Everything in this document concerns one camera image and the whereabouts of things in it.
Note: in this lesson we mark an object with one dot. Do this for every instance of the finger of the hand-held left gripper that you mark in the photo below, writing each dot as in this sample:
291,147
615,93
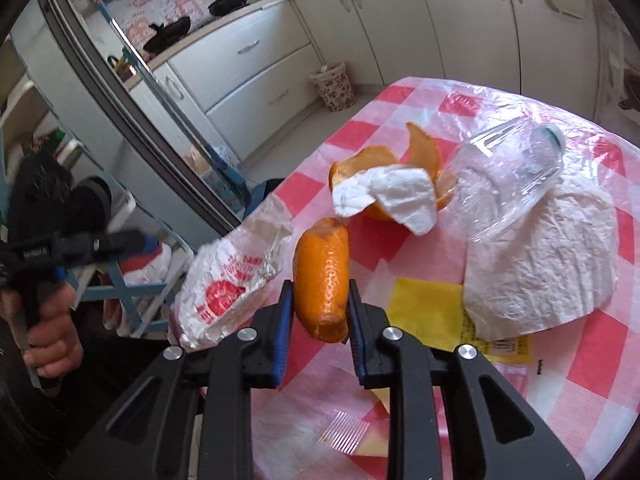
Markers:
100,245

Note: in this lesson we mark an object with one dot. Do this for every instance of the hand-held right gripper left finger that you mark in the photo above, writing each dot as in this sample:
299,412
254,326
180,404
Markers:
285,330

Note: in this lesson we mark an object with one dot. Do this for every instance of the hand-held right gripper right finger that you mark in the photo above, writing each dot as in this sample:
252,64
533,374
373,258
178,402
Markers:
356,330

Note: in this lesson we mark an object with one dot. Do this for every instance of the long orange peel piece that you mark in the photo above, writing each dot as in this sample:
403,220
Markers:
320,270

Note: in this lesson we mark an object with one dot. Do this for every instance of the white plastic bag red print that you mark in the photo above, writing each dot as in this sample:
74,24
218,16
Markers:
225,285

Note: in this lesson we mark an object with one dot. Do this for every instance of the white tissue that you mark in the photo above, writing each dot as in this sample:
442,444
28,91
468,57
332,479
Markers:
395,190

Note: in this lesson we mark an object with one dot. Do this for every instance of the large curled orange peel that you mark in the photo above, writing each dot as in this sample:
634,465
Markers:
357,160

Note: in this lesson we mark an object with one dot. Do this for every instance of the person's left hand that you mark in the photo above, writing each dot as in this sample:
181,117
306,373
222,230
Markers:
55,345

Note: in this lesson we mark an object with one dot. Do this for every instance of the blue metal stool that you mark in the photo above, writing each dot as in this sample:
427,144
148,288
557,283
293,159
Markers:
122,290

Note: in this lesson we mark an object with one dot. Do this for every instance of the yellow packet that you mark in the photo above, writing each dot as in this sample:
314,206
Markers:
425,305

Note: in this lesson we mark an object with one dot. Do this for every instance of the grey refrigerator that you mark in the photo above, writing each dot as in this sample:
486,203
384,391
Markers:
100,110

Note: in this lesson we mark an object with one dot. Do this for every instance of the copper cup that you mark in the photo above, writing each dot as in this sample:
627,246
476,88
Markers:
125,71

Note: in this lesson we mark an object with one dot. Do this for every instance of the crumpled white paper bag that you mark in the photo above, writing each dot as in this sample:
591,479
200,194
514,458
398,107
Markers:
540,270

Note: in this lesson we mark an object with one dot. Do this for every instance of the clear plastic bottle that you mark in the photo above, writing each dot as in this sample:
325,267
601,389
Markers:
505,180

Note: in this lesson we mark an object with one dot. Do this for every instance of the black wok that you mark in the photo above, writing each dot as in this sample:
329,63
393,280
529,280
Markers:
230,2
167,35

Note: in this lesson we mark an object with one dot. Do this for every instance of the red white checkered tablecloth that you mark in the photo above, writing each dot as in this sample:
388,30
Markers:
575,400

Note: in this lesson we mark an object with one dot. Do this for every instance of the white drawer cabinet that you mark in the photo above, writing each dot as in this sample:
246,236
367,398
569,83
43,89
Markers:
260,75

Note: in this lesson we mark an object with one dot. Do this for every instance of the floral waste basket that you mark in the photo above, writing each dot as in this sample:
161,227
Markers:
337,87

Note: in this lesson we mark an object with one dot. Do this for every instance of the pink patterned backsplash sheet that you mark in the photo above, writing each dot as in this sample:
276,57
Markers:
175,5

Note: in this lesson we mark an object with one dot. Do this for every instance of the white cupboard doors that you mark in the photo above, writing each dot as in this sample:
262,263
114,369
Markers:
450,20

